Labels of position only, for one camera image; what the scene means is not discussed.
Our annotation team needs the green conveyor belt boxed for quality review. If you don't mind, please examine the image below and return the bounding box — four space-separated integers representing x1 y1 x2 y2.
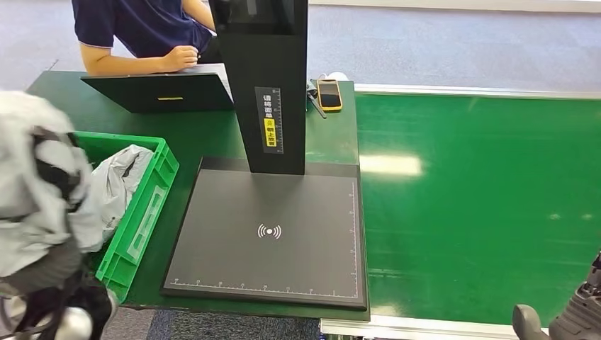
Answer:
355 93 601 327

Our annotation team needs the person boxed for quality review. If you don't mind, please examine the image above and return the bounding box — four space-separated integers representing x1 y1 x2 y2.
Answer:
71 0 224 77

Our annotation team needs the person's right hand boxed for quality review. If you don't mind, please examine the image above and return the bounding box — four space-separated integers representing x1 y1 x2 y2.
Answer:
159 45 200 74

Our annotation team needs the white package with black print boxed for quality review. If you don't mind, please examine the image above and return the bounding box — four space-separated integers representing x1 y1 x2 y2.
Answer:
0 90 105 278

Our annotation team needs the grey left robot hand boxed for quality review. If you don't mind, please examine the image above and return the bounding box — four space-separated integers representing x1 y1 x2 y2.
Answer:
0 239 86 298

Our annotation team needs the green plastic crate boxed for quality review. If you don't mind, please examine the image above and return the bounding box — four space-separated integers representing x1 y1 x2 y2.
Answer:
70 131 180 304

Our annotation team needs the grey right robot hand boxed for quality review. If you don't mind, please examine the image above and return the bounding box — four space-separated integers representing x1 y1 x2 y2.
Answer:
512 251 601 340

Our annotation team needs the grey package with red print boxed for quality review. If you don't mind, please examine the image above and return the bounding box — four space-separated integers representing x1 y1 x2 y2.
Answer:
89 144 155 242

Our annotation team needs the phone in yellow case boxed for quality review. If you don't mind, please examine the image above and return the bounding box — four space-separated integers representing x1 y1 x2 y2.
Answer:
317 78 344 113

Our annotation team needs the black inbound scanner machine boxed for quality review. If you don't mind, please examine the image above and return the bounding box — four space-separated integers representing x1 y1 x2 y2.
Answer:
160 0 369 312

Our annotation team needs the dark green table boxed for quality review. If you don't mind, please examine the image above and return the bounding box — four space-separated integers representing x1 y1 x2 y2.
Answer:
26 70 372 324

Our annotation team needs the black laptop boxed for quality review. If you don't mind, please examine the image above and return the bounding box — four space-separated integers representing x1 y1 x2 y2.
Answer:
80 63 235 115

